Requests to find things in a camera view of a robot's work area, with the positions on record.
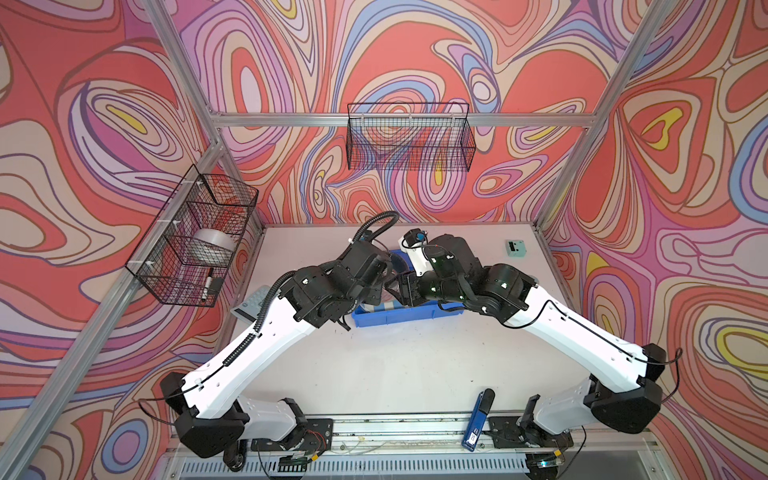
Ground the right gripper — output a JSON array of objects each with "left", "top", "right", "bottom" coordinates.
[{"left": 384, "top": 268, "right": 467, "bottom": 307}]

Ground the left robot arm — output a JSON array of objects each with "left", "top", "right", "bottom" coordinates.
[{"left": 161, "top": 240, "right": 394, "bottom": 461}]

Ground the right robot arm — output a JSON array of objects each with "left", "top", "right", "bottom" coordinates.
[{"left": 391, "top": 229, "right": 668, "bottom": 438}]

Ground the blue plastic bin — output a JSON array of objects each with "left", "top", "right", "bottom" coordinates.
[{"left": 351, "top": 247, "right": 466, "bottom": 328}]

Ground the small mint timer box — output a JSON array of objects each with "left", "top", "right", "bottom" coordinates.
[{"left": 505, "top": 240, "right": 527, "bottom": 258}]

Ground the mint calculator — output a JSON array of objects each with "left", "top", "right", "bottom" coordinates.
[{"left": 230, "top": 285, "right": 270, "bottom": 323}]

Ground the black marker in basket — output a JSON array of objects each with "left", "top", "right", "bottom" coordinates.
[{"left": 201, "top": 267, "right": 214, "bottom": 302}]

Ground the white tape roll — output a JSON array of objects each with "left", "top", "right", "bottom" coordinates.
[{"left": 189, "top": 228, "right": 236, "bottom": 268}]

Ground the blue black handheld tool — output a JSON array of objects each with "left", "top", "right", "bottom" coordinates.
[{"left": 461, "top": 388, "right": 495, "bottom": 452}]

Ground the black device at base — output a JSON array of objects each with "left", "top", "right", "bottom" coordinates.
[{"left": 223, "top": 440, "right": 249, "bottom": 473}]

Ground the back wire basket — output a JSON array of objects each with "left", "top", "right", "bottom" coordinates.
[{"left": 346, "top": 100, "right": 476, "bottom": 172}]

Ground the wire basket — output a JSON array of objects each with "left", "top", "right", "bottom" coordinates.
[
  {"left": 125, "top": 166, "right": 258, "bottom": 308},
  {"left": 346, "top": 100, "right": 476, "bottom": 172}
]

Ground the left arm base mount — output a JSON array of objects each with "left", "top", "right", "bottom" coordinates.
[{"left": 250, "top": 417, "right": 334, "bottom": 453}]

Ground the left wire basket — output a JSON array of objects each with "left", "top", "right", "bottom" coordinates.
[{"left": 125, "top": 166, "right": 258, "bottom": 308}]

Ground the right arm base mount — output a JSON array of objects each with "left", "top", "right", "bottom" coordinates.
[{"left": 487, "top": 394, "right": 574, "bottom": 451}]

